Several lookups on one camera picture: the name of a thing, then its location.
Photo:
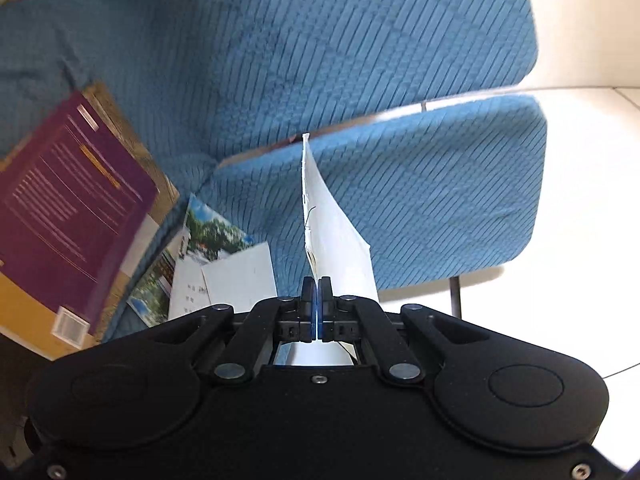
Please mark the purple and gold book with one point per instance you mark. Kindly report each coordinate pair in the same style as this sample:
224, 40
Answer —
65, 200

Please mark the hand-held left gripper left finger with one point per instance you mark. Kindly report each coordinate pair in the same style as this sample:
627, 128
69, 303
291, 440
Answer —
306, 310

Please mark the large brown painting cover book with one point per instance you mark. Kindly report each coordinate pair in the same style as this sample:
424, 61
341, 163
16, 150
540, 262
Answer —
127, 136

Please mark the white booklet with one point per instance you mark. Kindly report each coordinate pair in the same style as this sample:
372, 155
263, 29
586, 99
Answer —
335, 250

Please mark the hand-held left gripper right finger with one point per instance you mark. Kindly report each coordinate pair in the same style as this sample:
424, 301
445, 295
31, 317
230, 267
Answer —
327, 310

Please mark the blue textured cover chair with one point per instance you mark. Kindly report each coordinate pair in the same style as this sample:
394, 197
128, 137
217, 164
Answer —
425, 185
300, 35

